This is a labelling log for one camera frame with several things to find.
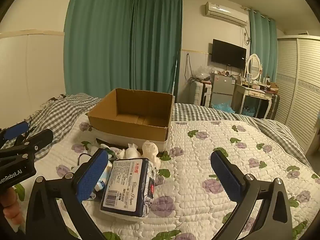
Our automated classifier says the small light blue tissue pack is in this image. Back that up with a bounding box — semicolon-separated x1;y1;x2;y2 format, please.
94;161;112;193

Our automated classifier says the white louvered wardrobe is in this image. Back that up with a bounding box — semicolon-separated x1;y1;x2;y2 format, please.
275;35;319;154

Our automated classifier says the brown cardboard box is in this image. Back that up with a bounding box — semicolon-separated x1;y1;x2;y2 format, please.
87;88;175;152

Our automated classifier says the white hard-shell suitcase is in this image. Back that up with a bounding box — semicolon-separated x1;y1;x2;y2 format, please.
189;81;212;107

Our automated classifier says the cream soft cloth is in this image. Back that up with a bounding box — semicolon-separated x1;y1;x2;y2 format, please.
142;141;161;170

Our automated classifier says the small silver refrigerator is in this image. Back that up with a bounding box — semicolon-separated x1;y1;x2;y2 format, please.
210;73;235;107

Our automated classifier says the white upright stick vacuum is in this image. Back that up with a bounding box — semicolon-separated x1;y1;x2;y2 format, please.
171;51;179;95

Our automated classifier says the clear plastic bag on suitcase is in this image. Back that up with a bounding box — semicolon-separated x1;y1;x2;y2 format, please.
194;66;215;81

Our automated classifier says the grey checked bed sheet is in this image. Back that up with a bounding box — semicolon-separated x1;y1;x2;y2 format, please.
0;93;318;165

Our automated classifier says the black wall television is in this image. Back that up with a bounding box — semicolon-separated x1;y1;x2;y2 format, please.
211;39;247;69

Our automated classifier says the person's left hand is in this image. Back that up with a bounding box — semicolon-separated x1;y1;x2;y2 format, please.
1;187;23;225

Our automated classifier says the white dressing table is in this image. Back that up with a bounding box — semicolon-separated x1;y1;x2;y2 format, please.
231;84;272;119

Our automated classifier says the white floral quilted blanket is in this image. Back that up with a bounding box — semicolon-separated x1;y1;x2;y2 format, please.
12;114;320;240

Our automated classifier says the white knotted cloth bundle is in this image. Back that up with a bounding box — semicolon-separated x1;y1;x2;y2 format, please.
117;144;141;159

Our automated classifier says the large teal curtain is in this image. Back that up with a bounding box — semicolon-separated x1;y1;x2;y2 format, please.
64;0;183;98

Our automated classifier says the white oval vanity mirror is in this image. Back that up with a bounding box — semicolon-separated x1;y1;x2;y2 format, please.
245;54;263;82

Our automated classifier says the blue plastic bags pile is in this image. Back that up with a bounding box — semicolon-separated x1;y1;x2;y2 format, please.
211;102;235;114

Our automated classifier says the teal window curtain right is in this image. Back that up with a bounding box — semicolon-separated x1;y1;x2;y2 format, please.
249;9;278;82

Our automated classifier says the white wall air conditioner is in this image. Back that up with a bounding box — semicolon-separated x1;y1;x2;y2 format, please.
206;2;249;27

